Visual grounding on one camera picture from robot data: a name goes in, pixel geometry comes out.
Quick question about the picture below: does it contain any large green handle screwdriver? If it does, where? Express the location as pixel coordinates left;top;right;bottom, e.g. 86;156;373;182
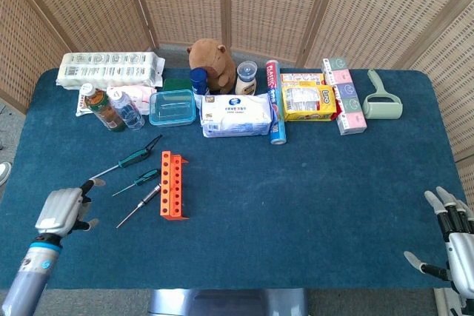
88;147;153;181

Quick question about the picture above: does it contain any light green lint roller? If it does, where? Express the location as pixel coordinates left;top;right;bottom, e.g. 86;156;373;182
361;68;404;121

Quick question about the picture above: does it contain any yellow snack box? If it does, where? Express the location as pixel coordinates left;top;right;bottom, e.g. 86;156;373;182
281;84;338;123

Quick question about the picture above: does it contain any white mayonnaise bottle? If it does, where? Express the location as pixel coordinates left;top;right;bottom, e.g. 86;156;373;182
234;60;258;97

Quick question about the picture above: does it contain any clear water bottle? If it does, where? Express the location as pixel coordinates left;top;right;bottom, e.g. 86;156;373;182
107;88;146;132

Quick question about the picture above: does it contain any blue white spray can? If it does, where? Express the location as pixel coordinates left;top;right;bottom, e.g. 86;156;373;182
189;67;211;110

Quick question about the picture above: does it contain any small green handle screwdriver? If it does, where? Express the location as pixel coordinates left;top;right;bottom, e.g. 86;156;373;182
112;168;161;198

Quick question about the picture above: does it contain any pastel tissue pack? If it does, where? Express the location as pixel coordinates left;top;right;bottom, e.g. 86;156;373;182
320;57;368;136

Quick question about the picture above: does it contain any black silver precision screwdriver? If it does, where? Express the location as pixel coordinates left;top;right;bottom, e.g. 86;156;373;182
116;184;163;229

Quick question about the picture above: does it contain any white toilet paper pack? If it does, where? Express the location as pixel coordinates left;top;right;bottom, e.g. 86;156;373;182
56;51;166;90

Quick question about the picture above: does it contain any brown capybara plush toy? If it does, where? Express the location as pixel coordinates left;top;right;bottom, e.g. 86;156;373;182
186;38;238;95

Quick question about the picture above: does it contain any green tea bottle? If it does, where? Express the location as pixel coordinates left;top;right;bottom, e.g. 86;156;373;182
80;82;127;133

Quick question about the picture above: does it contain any orange screwdriver rack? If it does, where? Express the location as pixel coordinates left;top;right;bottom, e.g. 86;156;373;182
159;150;190;221

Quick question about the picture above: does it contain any white blue wet wipes pack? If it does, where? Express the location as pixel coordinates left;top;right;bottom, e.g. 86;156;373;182
199;93;274;138

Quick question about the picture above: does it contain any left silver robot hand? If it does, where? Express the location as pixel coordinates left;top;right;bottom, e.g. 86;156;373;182
35;178;107;238

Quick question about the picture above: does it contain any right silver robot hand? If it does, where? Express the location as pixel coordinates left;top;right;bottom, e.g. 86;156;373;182
403;186;474;297

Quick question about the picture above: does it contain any blue plastic wrap roll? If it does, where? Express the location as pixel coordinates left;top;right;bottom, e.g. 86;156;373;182
264;58;288;146

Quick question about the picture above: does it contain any white yellow flat box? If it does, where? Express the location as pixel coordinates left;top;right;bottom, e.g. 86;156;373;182
280;73;326;87

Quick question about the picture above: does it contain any pink white snack bag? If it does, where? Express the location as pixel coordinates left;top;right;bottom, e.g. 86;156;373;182
75;84;158;117

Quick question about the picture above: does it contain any white shoe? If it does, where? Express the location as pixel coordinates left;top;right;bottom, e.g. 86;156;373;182
0;161;13;186

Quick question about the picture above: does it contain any blue felt table cover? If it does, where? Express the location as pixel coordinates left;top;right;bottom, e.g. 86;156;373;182
0;67;470;291

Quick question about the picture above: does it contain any clear container blue lid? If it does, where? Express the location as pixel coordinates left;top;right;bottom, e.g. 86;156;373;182
148;89;197;128

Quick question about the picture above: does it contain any grey robot torso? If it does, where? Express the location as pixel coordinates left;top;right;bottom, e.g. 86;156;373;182
147;288;309;316

